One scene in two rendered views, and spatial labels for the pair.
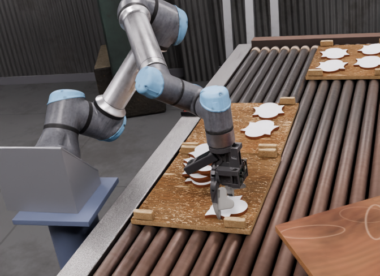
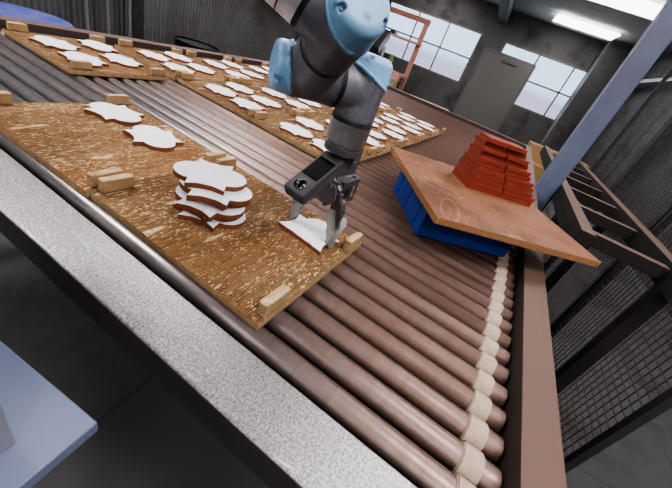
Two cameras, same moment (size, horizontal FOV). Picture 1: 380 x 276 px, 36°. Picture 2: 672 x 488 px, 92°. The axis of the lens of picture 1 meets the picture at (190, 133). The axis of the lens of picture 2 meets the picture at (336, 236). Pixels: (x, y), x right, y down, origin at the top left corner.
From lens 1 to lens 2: 1.55 m
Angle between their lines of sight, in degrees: 80
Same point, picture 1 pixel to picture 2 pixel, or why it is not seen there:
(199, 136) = (72, 159)
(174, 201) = (249, 259)
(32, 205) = not seen: outside the picture
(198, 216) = (311, 258)
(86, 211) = (37, 414)
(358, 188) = not seen: hidden behind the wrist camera
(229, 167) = (346, 175)
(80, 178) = not seen: outside the picture
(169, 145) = (17, 189)
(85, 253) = (302, 441)
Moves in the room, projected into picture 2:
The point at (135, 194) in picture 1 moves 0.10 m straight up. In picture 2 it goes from (148, 292) to (150, 238)
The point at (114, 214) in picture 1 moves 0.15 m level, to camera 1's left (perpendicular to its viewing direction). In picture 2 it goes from (187, 346) to (102, 475)
